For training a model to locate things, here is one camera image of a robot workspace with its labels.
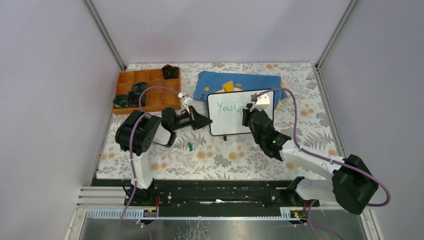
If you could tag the floral patterned tablecloth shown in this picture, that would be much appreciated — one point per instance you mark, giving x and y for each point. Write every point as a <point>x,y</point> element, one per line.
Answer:
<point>237,157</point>

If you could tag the aluminium frame post right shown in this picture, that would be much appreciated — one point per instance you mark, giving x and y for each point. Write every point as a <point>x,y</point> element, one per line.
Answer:
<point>326,100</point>

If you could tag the white board with black frame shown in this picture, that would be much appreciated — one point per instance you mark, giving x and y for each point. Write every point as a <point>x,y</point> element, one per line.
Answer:
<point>225,109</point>

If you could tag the blue cartoon print cloth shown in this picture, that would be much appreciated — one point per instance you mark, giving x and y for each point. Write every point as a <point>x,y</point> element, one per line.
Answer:
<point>213,82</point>

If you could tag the wooden compartment tray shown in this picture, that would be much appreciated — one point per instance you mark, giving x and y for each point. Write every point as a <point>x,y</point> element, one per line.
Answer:
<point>159,92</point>

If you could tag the black rolled sock middle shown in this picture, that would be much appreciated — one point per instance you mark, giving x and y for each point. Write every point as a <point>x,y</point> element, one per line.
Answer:
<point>133,98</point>

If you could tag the dark rolled sock with green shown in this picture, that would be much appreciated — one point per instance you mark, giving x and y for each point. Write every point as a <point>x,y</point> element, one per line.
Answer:
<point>138,88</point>

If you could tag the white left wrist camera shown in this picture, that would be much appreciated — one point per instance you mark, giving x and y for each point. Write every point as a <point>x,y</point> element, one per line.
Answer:
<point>185,100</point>

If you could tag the slotted grey cable duct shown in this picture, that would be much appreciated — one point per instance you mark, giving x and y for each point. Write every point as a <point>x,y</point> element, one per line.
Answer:
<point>215,213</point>

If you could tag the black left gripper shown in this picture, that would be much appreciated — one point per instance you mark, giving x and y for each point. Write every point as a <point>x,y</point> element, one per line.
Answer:
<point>197,120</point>

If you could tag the aluminium frame post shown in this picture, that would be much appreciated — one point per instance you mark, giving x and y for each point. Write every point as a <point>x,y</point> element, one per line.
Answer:
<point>107,39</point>
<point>326,100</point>

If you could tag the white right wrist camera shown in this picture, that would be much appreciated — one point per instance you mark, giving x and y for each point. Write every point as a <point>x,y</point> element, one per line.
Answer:
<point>260,101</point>

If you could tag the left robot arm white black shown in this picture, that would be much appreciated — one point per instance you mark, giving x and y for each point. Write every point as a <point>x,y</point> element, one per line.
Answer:
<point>140,130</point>

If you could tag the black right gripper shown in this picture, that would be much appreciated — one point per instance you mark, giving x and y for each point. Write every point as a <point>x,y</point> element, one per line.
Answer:
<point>247,112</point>

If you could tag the dark rolled sock with orange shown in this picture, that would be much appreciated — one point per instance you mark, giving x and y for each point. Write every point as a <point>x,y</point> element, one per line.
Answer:
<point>170,72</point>

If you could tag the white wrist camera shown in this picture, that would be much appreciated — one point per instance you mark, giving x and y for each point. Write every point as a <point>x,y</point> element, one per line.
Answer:
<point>260,101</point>
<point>185,100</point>

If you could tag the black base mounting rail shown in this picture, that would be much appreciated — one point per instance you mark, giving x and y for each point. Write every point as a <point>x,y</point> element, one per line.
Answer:
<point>164,193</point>

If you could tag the aluminium frame post left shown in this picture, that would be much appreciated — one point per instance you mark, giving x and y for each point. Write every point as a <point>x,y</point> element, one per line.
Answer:
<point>107,39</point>

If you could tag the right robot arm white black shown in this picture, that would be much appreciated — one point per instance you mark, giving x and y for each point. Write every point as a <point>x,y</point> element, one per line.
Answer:
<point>346,181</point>

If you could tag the blue green rolled sock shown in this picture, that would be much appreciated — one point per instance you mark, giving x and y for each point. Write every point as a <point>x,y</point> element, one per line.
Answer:
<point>120,101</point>

